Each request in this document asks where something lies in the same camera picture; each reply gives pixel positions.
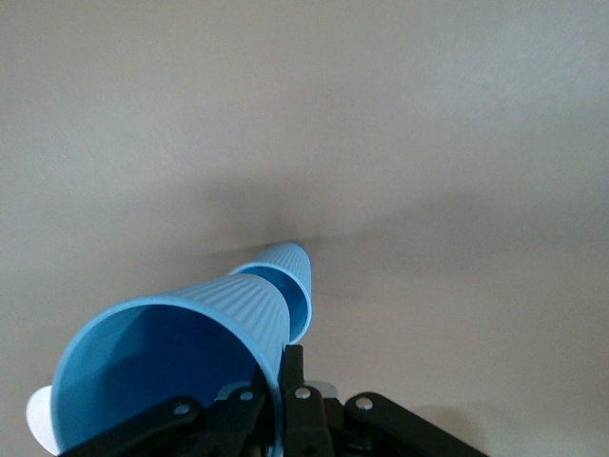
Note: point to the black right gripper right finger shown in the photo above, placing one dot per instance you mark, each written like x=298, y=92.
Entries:
x=304, y=409

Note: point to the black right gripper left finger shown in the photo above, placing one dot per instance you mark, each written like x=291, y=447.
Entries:
x=157, y=423

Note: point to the blue ribbed plastic cup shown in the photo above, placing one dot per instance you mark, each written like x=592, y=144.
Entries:
x=157, y=362
x=290, y=276

